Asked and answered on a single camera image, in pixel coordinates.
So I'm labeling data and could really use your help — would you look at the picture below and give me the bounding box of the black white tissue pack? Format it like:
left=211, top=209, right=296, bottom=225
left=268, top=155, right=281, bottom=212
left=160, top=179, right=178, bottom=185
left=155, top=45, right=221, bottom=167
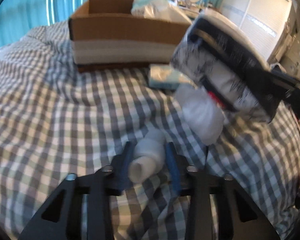
left=170, top=9, right=280, bottom=122

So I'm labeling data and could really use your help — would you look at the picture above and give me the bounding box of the white cloth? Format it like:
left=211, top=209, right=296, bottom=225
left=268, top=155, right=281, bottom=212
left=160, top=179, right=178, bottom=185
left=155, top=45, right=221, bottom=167
left=174, top=84, right=224, bottom=145

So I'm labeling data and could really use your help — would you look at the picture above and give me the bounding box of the small teal tissue packet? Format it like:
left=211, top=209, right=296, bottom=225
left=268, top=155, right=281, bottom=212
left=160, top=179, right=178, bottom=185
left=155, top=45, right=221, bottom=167
left=148, top=64, right=194, bottom=90

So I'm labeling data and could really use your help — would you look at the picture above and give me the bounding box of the teal white wipes pack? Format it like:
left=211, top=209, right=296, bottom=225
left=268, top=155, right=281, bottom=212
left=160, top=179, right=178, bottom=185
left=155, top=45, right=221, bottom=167
left=131, top=0, right=192, bottom=24

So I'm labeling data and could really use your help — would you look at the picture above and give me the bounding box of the white louvered wardrobe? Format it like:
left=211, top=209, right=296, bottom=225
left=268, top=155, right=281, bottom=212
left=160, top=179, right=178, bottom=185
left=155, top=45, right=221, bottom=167
left=221, top=0, right=294, bottom=62

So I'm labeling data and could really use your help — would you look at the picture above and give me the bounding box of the checkered bed cover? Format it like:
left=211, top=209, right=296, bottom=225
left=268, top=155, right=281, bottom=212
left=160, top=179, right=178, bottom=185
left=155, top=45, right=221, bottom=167
left=0, top=22, right=300, bottom=239

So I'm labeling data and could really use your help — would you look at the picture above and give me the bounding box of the brown cardboard box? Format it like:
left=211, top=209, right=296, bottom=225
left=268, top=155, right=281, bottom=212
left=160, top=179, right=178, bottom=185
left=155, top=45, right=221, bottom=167
left=68, top=0, right=191, bottom=68

